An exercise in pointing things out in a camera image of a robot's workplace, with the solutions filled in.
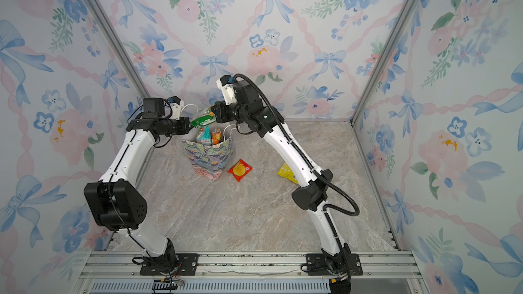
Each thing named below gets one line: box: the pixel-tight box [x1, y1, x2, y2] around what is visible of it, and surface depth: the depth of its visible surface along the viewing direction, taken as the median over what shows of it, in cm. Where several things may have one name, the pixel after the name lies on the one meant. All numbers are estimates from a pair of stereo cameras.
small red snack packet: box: [227, 158, 254, 183], surface depth 100 cm
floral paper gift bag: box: [182, 133, 233, 181], surface depth 85 cm
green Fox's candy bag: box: [189, 103, 216, 128], surface depth 73 cm
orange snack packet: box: [211, 128, 222, 145], surface depth 89 cm
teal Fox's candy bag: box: [196, 125, 212, 143], surface depth 86 cm
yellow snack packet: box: [277, 162, 299, 185], surface depth 99 cm
